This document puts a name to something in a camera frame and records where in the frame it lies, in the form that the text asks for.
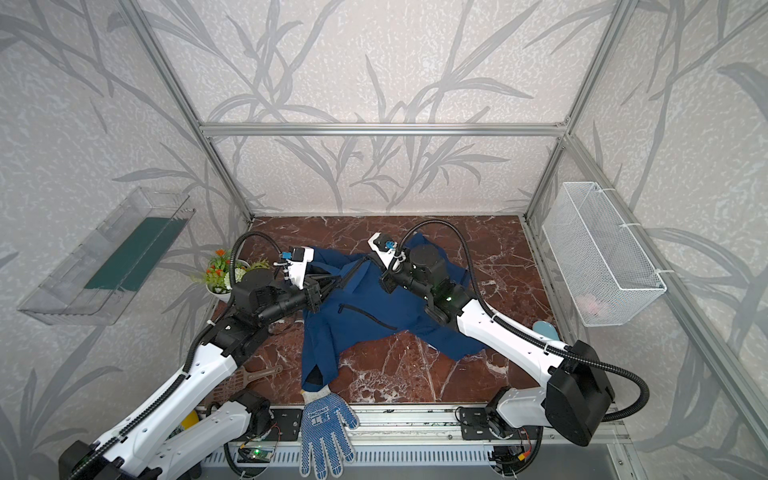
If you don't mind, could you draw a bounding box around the left black corrugated cable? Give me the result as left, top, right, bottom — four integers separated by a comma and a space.
65, 230, 286, 480

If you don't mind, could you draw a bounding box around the light blue silicone spatula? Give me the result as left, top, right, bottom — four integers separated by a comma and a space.
532, 321, 560, 341

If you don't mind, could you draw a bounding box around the blue dotted work glove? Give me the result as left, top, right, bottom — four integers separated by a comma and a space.
299, 386, 359, 479

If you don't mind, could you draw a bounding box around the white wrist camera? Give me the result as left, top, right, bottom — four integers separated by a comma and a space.
274, 247, 314, 290
367, 232, 402, 271

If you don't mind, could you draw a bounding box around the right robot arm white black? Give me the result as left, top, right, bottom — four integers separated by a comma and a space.
368, 234, 614, 447

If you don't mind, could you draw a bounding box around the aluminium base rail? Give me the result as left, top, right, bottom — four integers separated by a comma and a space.
119, 403, 637, 480

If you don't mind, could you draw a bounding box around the black corrugated cable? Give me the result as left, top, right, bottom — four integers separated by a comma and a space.
65, 230, 286, 480
383, 218, 651, 422

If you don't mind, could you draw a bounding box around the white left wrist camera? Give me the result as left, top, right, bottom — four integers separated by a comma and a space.
274, 247, 314, 290

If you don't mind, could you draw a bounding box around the right black corrugated cable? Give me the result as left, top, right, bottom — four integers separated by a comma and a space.
383, 218, 651, 422

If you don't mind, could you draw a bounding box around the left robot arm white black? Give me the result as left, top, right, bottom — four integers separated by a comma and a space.
59, 262, 346, 479

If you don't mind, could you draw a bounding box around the blue zip-up jacket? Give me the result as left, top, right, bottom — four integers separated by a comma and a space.
301, 248, 485, 392

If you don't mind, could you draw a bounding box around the pink object in basket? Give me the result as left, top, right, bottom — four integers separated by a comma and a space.
576, 294, 610, 319

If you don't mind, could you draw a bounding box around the clear plastic wall tray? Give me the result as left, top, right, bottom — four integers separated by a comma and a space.
18, 187, 195, 326

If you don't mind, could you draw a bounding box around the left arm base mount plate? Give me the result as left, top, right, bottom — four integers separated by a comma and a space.
254, 408, 303, 443

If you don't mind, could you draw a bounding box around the white wire mesh basket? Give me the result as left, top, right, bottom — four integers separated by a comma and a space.
542, 182, 667, 327

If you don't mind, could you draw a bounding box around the yellow black work glove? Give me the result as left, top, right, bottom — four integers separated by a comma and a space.
180, 410, 200, 430

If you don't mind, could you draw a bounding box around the brown slotted spatula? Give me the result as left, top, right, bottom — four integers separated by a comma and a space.
202, 365, 283, 405

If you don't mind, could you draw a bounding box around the potted artificial flowers white pot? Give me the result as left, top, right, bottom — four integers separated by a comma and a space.
191, 249, 270, 303

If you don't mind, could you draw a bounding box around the green sponge mat in tray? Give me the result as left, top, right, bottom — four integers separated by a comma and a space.
85, 217, 188, 292

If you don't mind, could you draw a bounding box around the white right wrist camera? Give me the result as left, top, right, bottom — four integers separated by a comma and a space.
367, 232, 402, 271

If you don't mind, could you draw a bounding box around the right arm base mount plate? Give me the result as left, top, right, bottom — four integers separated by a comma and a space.
454, 406, 542, 444

